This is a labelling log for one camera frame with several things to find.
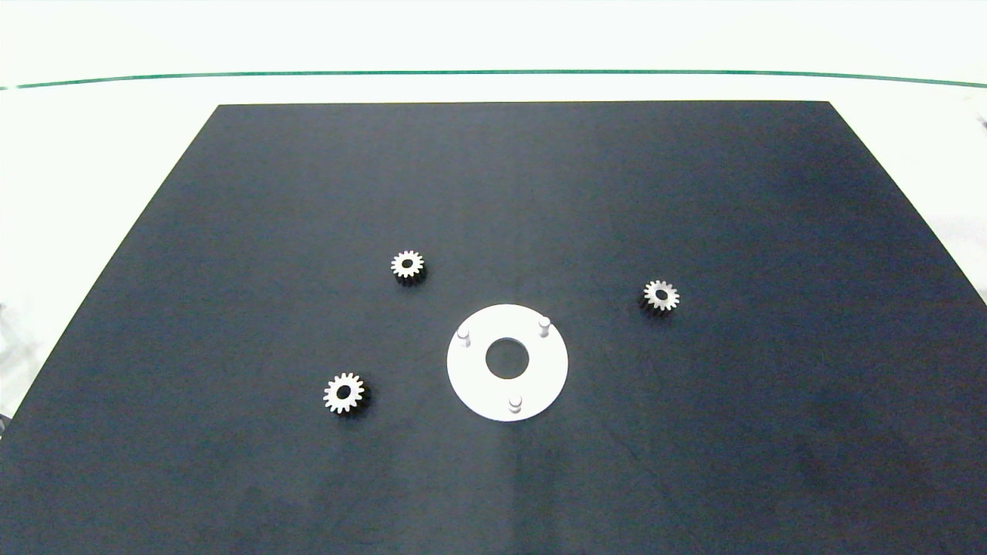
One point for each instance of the small steel planetary gear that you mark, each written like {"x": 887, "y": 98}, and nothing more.
{"x": 335, "y": 394}
{"x": 669, "y": 297}
{"x": 415, "y": 266}

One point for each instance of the round white carrier plate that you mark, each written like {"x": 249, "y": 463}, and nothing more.
{"x": 541, "y": 371}

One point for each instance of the dark mat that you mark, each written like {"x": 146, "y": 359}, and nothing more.
{"x": 694, "y": 193}

